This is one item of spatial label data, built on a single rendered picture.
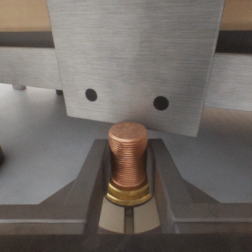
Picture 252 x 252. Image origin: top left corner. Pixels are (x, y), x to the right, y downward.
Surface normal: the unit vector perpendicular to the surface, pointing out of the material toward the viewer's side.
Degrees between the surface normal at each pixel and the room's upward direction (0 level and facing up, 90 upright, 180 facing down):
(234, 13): 90
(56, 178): 180
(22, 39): 90
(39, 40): 90
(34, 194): 180
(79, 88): 90
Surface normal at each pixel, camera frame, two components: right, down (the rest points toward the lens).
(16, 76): -0.34, 0.46
